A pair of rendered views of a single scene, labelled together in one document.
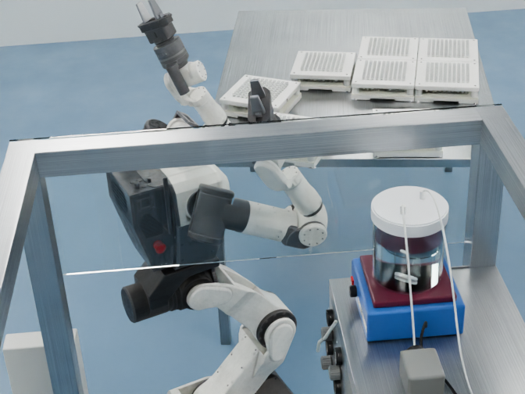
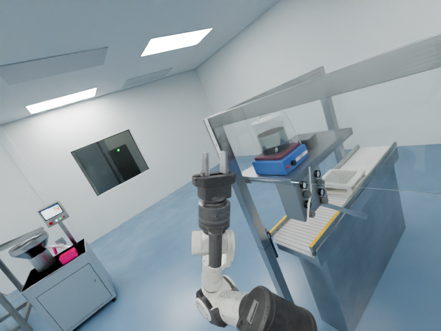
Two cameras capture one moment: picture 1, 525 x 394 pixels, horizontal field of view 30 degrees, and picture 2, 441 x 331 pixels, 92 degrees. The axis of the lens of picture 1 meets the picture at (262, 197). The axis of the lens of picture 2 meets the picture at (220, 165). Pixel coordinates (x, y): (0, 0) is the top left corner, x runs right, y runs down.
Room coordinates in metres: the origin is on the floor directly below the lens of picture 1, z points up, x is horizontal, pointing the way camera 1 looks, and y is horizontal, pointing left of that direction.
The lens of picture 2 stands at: (2.40, 0.49, 1.68)
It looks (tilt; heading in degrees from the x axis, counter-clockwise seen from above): 15 degrees down; 242
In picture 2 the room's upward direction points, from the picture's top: 23 degrees counter-clockwise
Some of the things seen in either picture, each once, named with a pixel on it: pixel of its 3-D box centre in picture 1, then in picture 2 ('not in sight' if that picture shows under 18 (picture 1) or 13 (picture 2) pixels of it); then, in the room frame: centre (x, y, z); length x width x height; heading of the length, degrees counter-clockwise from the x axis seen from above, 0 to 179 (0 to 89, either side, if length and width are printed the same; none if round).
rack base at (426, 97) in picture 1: (446, 87); not in sight; (3.57, -0.76, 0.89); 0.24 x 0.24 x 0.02; 79
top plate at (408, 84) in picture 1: (384, 73); not in sight; (3.62, -0.51, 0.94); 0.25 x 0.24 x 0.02; 79
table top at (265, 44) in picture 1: (351, 76); not in sight; (3.79, -0.40, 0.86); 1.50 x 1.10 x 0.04; 174
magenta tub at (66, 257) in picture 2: not in sight; (68, 255); (3.11, -2.44, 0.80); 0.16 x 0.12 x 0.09; 4
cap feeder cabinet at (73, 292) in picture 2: not in sight; (75, 285); (3.27, -2.63, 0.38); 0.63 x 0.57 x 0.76; 4
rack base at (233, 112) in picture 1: (261, 103); not in sight; (3.49, -0.01, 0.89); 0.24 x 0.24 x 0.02; 65
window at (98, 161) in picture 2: not in sight; (113, 161); (2.03, -5.28, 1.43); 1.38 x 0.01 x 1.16; 4
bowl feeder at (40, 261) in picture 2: not in sight; (44, 249); (3.32, -2.68, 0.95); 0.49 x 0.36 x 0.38; 4
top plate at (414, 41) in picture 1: (388, 49); not in sight; (3.86, -0.56, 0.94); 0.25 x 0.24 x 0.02; 79
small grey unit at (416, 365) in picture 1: (420, 371); not in sight; (1.42, -0.28, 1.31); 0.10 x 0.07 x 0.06; 3
